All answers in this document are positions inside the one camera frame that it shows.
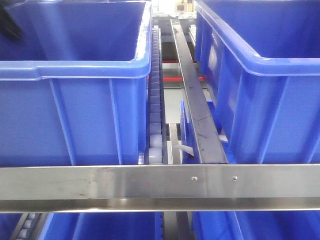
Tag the large blue bin right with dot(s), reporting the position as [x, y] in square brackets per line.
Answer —
[261, 62]

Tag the white roller conveyor track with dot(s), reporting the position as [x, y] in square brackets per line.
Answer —
[155, 151]

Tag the steel shelf front rail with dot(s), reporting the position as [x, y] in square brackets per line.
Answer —
[160, 188]

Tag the blue bin below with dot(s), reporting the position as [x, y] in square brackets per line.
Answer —
[256, 225]
[103, 226]

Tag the blue bin below left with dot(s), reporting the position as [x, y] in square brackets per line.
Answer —
[103, 226]

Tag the large blue bin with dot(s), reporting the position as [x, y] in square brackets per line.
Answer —
[261, 62]
[73, 81]

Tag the blue bin below right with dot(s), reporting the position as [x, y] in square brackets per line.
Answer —
[256, 225]

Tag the dark metal divider rail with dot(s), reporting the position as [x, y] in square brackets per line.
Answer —
[207, 146]

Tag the large blue bin left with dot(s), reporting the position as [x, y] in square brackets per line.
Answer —
[73, 81]

